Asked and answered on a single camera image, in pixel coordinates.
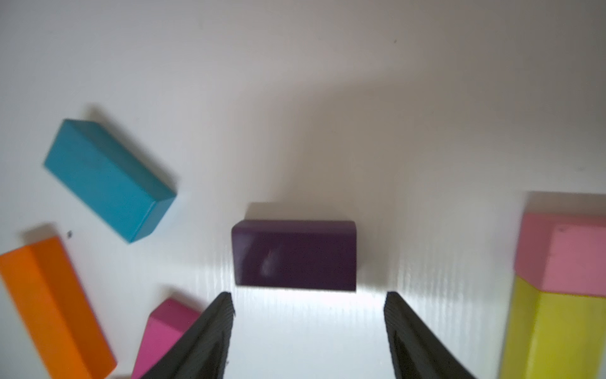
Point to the magenta block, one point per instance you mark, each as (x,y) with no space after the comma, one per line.
(165,326)

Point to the teal block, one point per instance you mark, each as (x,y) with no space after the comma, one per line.
(109,179)

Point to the long yellow-green block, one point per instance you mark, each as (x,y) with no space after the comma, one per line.
(552,335)

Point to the pink block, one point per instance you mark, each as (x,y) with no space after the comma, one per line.
(563,254)

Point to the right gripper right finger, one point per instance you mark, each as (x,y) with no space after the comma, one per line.
(416,352)

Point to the orange long block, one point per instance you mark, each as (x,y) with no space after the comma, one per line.
(52,304)

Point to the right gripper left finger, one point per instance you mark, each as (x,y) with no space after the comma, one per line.
(201,353)

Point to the purple block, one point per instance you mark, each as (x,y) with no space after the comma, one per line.
(298,254)

